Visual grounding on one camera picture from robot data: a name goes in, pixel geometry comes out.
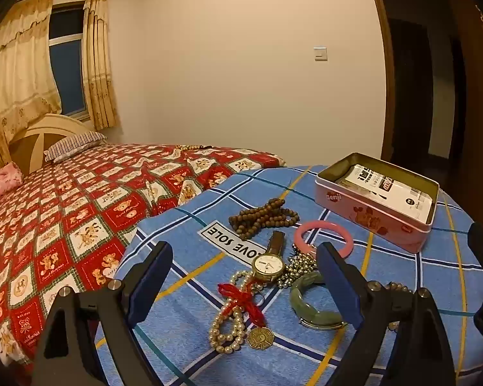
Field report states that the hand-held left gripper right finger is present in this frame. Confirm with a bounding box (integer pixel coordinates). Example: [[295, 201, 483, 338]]
[[316, 242, 455, 386]]

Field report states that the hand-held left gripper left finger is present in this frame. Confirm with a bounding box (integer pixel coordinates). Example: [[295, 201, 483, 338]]
[[31, 241, 174, 386]]

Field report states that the green jade bangle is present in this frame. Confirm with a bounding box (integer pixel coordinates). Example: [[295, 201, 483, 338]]
[[290, 270, 349, 330]]

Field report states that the gold wristwatch with brown strap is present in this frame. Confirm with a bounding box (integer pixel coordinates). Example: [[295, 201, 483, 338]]
[[251, 231, 286, 283]]

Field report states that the pink metal tin box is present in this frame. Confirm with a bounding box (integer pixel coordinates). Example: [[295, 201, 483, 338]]
[[315, 152, 440, 254]]

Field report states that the pearl necklace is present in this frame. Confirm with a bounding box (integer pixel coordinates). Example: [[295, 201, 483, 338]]
[[209, 269, 266, 355]]

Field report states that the red knot brass pendant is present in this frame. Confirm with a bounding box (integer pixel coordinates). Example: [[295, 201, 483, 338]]
[[218, 279, 280, 356]]

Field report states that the pink bangle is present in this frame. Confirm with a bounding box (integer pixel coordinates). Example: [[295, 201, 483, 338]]
[[295, 220, 354, 259]]

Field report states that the blue plaid cloth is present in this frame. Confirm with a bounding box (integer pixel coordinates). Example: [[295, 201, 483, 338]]
[[94, 165, 483, 386]]

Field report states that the red bear-print bedsheet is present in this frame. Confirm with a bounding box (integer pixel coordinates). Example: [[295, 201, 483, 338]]
[[0, 142, 287, 374]]

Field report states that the white printed packet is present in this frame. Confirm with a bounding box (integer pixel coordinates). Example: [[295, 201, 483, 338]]
[[338, 163, 435, 224]]

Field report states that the brown wooden door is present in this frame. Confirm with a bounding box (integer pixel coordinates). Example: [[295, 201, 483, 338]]
[[451, 0, 483, 230]]

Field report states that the striped pillow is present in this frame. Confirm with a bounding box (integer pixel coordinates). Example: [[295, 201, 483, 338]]
[[44, 131, 109, 164]]

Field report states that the pink pillow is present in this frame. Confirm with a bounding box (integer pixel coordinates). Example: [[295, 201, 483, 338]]
[[0, 161, 24, 210]]

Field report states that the cream wooden headboard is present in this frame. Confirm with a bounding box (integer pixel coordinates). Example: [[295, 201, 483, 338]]
[[0, 113, 95, 186]]

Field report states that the window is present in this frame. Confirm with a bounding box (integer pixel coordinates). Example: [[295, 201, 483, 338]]
[[48, 4, 90, 118]]

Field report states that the narrow yellow patterned curtain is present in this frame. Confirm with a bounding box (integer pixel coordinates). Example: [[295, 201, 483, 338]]
[[82, 0, 119, 131]]

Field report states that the wide yellow patterned curtain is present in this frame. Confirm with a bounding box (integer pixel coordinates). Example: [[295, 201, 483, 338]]
[[0, 0, 63, 145]]

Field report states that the silver bead chain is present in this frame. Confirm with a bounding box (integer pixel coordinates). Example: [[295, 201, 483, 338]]
[[277, 245, 320, 289]]

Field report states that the small pearl bracelet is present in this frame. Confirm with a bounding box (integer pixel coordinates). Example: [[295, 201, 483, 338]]
[[384, 282, 414, 295]]

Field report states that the brown wooden bead necklace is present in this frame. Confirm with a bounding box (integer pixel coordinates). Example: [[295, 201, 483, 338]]
[[229, 198, 300, 241]]

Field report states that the brown wooden door frame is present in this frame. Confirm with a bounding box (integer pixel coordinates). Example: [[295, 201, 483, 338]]
[[364, 0, 397, 161]]

